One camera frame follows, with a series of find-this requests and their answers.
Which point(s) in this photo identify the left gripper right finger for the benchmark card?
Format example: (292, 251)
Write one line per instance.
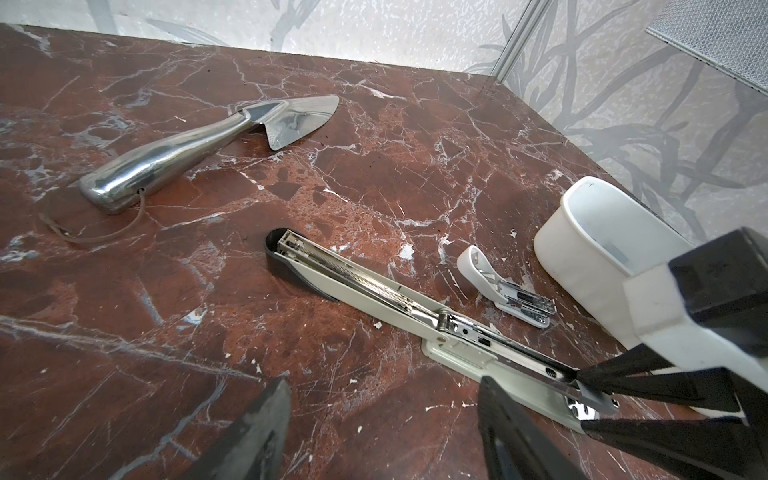
(514, 447)

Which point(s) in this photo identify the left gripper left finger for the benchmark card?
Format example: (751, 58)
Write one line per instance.
(251, 447)

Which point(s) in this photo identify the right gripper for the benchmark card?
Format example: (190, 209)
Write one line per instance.
(704, 309)

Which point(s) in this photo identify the white mini stapler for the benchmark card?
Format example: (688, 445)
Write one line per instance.
(506, 295)

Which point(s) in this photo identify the white oval tray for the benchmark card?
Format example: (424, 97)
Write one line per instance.
(597, 238)

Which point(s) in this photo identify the silver metal trowel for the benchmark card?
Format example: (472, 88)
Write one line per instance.
(130, 178)

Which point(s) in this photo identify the white wire mesh basket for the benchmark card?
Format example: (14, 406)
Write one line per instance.
(728, 35)

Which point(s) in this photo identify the aluminium frame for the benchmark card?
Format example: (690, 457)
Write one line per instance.
(531, 17)

